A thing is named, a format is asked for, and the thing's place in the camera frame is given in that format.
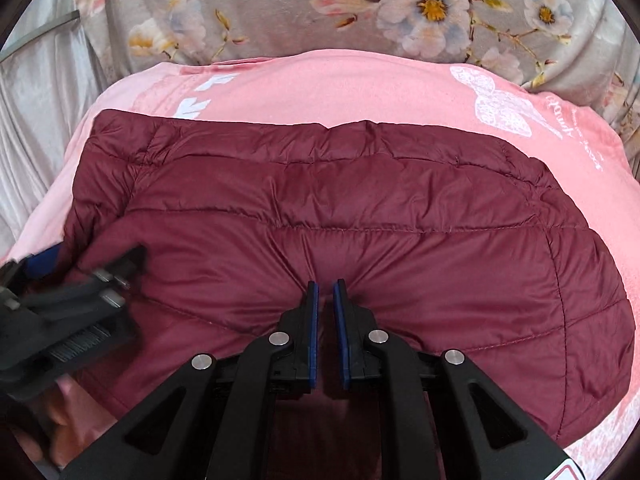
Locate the person's left hand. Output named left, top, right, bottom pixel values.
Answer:
left=15, top=375, right=101, bottom=468

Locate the silver satin cloth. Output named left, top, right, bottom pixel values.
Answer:
left=0, top=0, right=116, bottom=261

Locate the grey strap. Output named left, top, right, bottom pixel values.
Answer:
left=0, top=9, right=82, bottom=58

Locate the maroon puffer jacket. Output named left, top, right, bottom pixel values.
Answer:
left=62, top=109, right=636, bottom=480

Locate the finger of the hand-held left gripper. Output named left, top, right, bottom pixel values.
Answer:
left=82, top=245, right=148, bottom=288
left=0, top=245, right=66, bottom=301

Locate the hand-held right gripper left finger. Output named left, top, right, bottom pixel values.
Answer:
left=60, top=281, right=319, bottom=480

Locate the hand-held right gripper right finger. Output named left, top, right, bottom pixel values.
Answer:
left=333, top=278, right=571, bottom=480

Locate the grey floral quilt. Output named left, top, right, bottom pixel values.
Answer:
left=75, top=0, right=640, bottom=128

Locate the pink printed blanket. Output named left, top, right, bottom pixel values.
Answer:
left=7, top=49, right=640, bottom=480

